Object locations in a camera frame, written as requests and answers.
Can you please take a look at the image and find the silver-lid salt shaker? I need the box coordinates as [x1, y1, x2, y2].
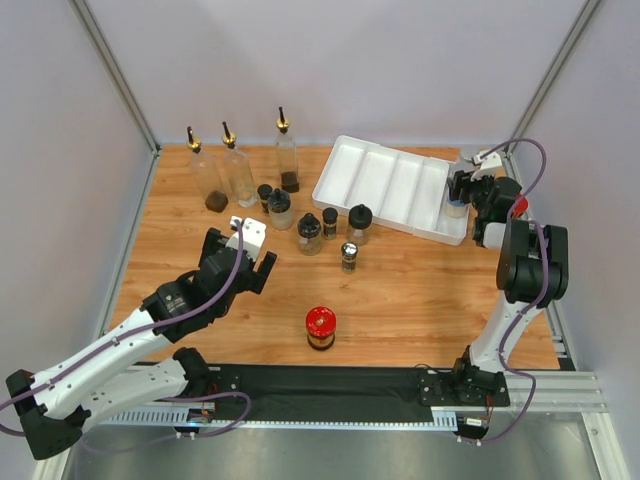
[444, 200, 468, 219]
[452, 148, 475, 173]

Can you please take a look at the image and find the silver-top pepper grinder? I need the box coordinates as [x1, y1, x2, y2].
[341, 242, 359, 273]

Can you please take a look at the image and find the small dark spice jar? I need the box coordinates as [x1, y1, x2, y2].
[322, 207, 338, 240]

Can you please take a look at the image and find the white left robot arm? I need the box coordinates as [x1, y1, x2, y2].
[1, 217, 277, 460]

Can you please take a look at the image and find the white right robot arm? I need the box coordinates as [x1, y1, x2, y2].
[446, 171, 569, 405]

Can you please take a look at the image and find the black-lid glass condiment jar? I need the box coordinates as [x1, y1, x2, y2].
[347, 204, 373, 246]

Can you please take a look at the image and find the red-lid sauce bottle right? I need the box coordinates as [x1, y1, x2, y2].
[512, 195, 529, 218]

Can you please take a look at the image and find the white divided organizer tray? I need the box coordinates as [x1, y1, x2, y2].
[311, 135, 469, 246]

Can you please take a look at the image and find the small black-cap spice jar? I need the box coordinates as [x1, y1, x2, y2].
[257, 183, 273, 215]

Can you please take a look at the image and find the glass jar with brown lumps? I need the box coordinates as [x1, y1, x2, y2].
[297, 213, 322, 256]

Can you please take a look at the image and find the glass jar with white granules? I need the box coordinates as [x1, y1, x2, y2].
[267, 188, 293, 231]

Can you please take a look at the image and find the oil bottle with dark sauce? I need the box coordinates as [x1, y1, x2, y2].
[186, 126, 229, 213]

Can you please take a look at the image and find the red-lid sauce jar front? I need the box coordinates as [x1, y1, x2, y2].
[305, 306, 337, 351]

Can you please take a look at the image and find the clear empty oil bottle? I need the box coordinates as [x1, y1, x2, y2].
[221, 121, 257, 208]

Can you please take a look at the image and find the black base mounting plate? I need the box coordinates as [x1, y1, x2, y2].
[210, 364, 510, 425]

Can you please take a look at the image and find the tall bottle with dark sauce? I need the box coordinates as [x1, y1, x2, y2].
[276, 106, 300, 193]

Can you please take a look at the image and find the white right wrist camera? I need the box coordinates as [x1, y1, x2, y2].
[471, 150, 503, 181]

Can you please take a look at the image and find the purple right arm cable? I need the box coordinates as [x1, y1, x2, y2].
[454, 138, 559, 446]

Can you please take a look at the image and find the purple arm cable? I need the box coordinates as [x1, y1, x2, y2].
[0, 219, 254, 454]
[454, 138, 559, 446]

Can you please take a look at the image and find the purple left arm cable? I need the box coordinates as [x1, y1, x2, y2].
[0, 219, 254, 454]

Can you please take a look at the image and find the aluminium frame post right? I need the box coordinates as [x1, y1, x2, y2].
[510, 0, 605, 139]

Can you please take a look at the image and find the aluminium frame post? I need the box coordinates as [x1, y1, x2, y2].
[69, 0, 161, 155]
[510, 0, 605, 139]

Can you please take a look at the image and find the aluminium frame post left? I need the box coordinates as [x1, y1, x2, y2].
[69, 0, 161, 155]

